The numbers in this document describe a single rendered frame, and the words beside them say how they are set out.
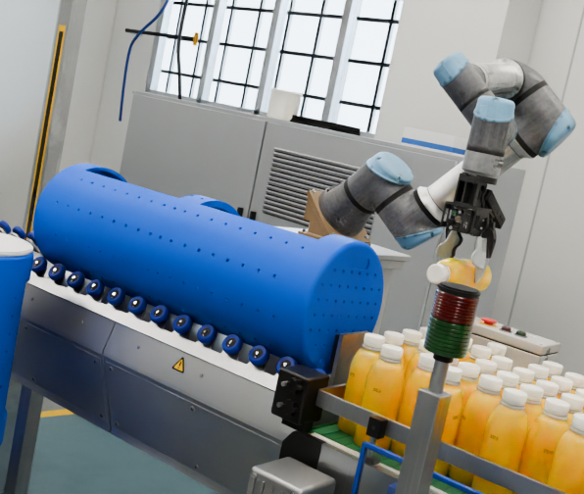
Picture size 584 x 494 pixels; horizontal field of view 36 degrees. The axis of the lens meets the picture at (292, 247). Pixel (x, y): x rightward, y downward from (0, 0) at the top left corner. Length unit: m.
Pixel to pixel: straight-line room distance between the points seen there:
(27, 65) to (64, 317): 5.11
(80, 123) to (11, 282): 5.47
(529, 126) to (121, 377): 1.13
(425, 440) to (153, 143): 3.67
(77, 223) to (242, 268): 0.52
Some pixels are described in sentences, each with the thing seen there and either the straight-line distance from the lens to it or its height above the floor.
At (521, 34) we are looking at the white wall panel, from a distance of 4.85.
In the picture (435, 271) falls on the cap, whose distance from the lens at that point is 1.77.
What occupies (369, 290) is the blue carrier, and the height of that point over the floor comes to 1.13.
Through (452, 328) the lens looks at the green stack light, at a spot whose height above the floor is 1.20.
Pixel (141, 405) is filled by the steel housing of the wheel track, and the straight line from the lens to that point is 2.13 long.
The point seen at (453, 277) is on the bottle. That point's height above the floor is 1.21.
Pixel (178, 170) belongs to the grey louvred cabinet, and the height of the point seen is 1.09.
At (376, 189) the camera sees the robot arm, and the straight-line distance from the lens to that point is 2.36.
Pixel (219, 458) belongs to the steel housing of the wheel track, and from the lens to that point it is 2.00.
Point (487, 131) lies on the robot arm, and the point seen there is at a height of 1.50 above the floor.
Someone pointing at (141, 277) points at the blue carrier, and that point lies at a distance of 2.08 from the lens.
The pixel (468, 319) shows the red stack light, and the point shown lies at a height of 1.22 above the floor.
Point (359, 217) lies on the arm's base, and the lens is 2.43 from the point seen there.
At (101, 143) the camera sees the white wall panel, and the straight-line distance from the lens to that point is 7.54.
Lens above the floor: 1.44
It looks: 8 degrees down
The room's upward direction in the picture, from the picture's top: 12 degrees clockwise
